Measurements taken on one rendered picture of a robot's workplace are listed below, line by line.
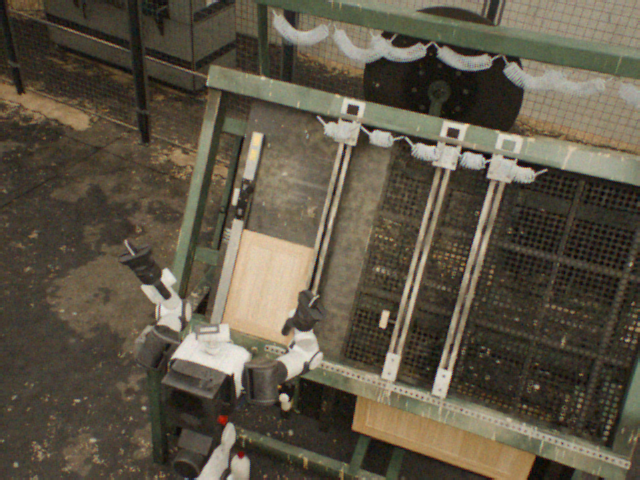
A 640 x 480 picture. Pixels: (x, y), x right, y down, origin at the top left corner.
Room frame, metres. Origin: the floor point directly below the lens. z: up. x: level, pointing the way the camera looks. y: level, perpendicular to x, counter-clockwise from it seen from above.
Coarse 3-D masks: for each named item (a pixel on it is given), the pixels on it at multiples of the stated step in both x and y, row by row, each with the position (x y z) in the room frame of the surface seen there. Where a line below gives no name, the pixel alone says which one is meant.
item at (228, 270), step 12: (252, 144) 2.94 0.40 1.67; (252, 168) 2.88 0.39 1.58; (240, 228) 2.73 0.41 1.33; (240, 240) 2.72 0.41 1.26; (228, 252) 2.68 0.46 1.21; (228, 264) 2.65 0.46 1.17; (228, 276) 2.62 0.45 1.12; (228, 288) 2.59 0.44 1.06; (216, 300) 2.56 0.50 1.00; (216, 312) 2.53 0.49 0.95
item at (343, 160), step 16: (352, 128) 2.85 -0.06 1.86; (352, 144) 2.81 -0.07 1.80; (336, 160) 2.82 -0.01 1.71; (336, 176) 2.79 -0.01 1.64; (336, 192) 2.74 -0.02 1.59; (336, 208) 2.70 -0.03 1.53; (320, 224) 2.67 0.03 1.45; (320, 240) 2.63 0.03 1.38; (320, 256) 2.62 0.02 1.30; (320, 272) 2.55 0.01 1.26; (304, 288) 2.52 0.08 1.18
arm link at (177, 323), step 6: (186, 306) 2.16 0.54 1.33; (156, 312) 2.13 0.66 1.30; (186, 312) 2.13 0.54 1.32; (162, 318) 2.07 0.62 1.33; (168, 318) 2.07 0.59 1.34; (174, 318) 2.08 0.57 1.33; (180, 318) 2.10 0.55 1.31; (186, 318) 2.12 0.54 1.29; (156, 324) 2.02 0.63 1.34; (162, 324) 2.00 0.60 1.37; (168, 324) 2.01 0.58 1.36; (174, 324) 2.03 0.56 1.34; (180, 324) 2.08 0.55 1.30; (186, 324) 2.11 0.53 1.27; (174, 330) 2.00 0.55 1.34; (180, 330) 2.08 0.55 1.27
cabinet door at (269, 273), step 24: (264, 240) 2.71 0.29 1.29; (240, 264) 2.66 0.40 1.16; (264, 264) 2.65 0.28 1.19; (288, 264) 2.63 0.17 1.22; (240, 288) 2.60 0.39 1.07; (264, 288) 2.59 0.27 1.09; (288, 288) 2.57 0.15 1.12; (240, 312) 2.54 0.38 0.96; (264, 312) 2.52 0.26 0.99; (288, 312) 2.51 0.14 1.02; (264, 336) 2.46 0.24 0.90; (288, 336) 2.45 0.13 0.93
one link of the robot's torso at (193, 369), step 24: (192, 336) 1.91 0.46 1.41; (168, 360) 1.83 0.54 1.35; (192, 360) 1.79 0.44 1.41; (216, 360) 1.81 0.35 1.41; (240, 360) 1.83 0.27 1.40; (168, 384) 1.68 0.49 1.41; (192, 384) 1.69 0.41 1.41; (216, 384) 1.70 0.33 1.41; (240, 384) 1.76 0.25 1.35; (168, 408) 1.69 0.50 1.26; (192, 408) 1.65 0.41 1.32; (216, 408) 1.67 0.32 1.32; (216, 432) 1.67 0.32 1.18
